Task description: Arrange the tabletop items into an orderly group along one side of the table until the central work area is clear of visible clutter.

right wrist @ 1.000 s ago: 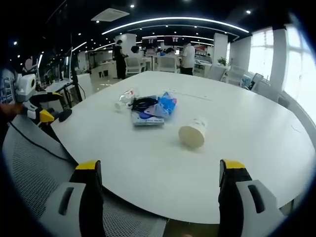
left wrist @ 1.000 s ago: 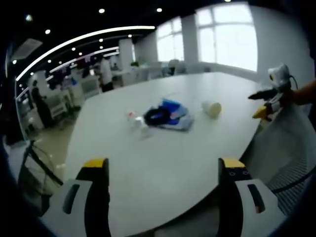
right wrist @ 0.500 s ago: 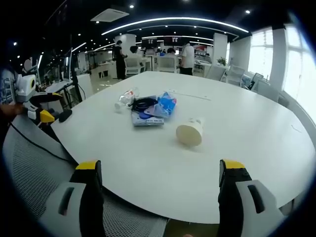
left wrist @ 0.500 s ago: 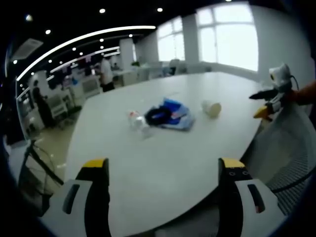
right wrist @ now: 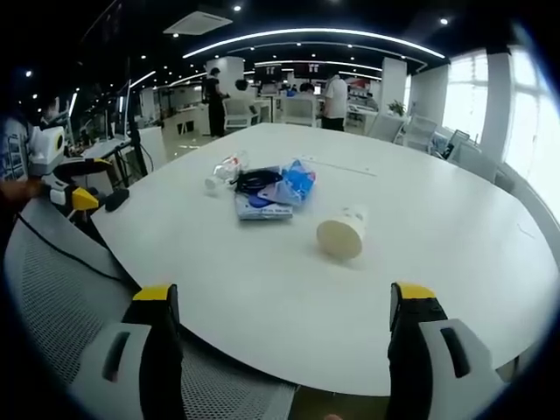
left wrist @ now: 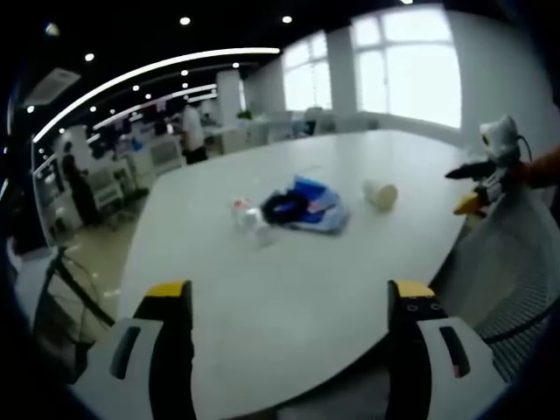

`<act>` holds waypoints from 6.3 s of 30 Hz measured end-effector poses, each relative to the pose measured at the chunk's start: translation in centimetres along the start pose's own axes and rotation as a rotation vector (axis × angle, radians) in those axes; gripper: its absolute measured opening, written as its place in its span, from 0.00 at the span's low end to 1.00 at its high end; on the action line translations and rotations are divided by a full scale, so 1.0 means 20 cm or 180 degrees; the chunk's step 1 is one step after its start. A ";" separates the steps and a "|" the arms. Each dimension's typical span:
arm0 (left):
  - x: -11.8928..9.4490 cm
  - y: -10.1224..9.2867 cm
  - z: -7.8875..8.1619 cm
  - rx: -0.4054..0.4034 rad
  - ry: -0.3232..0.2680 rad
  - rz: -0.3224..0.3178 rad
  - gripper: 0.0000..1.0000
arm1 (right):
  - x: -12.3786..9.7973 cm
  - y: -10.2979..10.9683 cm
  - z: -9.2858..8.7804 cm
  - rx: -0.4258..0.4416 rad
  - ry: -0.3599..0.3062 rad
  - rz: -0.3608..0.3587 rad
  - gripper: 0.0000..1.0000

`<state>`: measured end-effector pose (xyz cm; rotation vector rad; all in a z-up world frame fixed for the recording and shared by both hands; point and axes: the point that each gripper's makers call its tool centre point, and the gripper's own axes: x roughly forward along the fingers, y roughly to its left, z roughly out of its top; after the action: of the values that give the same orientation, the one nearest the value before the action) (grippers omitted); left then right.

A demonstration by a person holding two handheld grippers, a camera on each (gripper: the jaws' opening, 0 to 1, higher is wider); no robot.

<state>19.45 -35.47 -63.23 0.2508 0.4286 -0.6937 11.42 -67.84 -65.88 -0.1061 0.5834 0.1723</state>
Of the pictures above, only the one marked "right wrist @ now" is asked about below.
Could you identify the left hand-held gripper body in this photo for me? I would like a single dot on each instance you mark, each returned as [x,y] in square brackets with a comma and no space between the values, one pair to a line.
[46,146]

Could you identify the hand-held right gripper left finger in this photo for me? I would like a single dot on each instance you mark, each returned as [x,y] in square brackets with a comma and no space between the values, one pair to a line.
[131,363]

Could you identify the white office chair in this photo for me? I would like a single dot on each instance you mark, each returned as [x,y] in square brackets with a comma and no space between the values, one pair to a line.
[301,111]
[421,133]
[238,114]
[387,128]

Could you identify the blue plastic bag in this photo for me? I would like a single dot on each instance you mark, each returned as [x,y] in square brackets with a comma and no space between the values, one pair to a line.
[299,181]

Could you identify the white round table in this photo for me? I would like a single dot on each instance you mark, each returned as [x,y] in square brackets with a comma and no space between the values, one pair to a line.
[280,284]

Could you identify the grey mesh office chair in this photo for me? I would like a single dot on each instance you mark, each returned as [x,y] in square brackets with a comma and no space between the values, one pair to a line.
[57,297]

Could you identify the white paper cup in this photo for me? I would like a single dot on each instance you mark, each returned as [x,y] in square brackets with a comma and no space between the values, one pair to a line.
[343,234]

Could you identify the clear plastic bag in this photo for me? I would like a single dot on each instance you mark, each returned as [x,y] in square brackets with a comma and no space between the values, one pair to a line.
[223,172]

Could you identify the person's right hand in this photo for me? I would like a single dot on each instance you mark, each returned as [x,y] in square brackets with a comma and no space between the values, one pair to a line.
[335,417]

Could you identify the ceiling air conditioner vent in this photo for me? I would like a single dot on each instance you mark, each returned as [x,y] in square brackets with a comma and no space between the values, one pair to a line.
[198,23]

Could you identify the purple pouch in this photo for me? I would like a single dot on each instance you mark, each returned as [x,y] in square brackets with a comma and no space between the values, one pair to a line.
[273,194]

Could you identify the white and blue packet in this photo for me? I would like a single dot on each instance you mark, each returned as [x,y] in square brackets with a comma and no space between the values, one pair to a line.
[262,213]

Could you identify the person's printed shirt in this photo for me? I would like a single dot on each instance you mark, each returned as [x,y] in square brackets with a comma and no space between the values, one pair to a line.
[13,149]

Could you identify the green potted plant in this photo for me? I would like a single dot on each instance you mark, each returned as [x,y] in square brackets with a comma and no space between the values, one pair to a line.
[397,107]

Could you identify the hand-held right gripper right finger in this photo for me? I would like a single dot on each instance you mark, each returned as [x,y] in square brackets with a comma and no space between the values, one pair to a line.
[442,367]

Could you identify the person's left hand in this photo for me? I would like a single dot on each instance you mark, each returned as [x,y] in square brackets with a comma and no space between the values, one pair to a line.
[30,190]

